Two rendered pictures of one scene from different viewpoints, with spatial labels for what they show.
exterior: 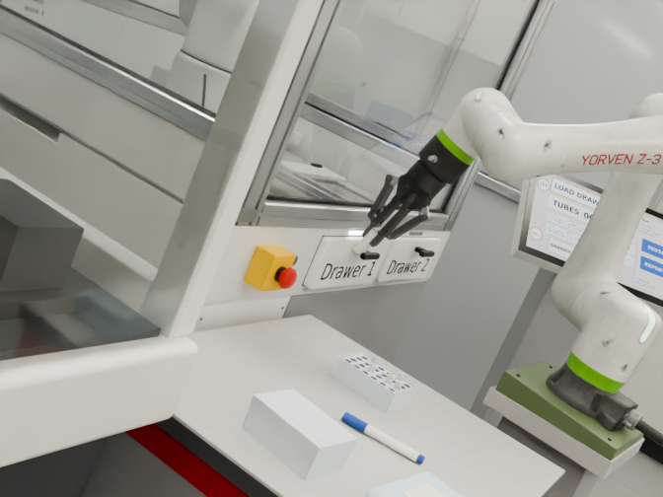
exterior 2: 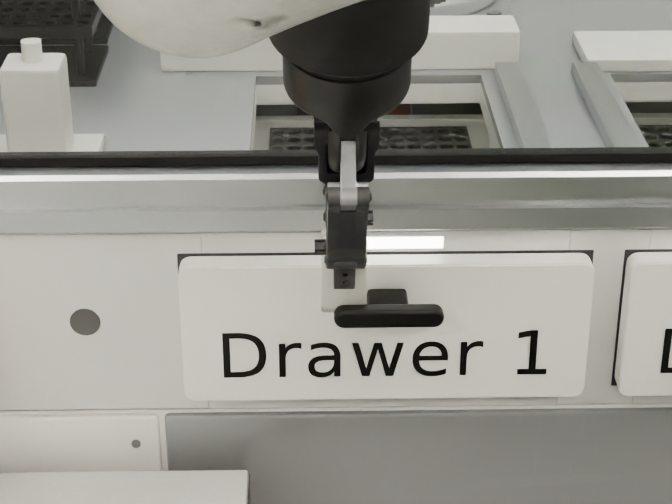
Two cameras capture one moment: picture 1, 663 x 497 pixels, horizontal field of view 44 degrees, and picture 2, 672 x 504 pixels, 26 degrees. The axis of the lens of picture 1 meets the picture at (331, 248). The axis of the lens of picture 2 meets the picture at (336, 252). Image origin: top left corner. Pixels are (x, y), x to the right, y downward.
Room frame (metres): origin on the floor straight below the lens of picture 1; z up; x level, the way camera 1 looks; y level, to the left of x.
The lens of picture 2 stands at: (1.28, -0.83, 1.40)
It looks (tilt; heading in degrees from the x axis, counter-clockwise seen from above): 27 degrees down; 63
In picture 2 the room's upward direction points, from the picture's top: straight up
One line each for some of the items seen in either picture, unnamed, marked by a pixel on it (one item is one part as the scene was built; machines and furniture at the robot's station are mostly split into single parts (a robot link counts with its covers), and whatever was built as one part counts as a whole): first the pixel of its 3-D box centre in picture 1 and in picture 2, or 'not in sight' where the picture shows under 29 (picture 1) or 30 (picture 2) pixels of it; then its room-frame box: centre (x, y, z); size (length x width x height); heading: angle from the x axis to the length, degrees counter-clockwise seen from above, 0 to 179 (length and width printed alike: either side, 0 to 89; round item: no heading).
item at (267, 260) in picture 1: (271, 268); not in sight; (1.42, 0.08, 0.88); 0.07 x 0.05 x 0.07; 154
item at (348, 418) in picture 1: (383, 438); not in sight; (1.17, -0.18, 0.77); 0.14 x 0.02 x 0.02; 74
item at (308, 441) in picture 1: (298, 432); not in sight; (1.03, -0.06, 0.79); 0.13 x 0.09 x 0.05; 56
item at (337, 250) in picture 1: (349, 261); (385, 327); (1.72, -0.05, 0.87); 0.29 x 0.02 x 0.11; 154
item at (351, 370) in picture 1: (374, 381); not in sight; (1.35, -0.16, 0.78); 0.12 x 0.08 x 0.04; 60
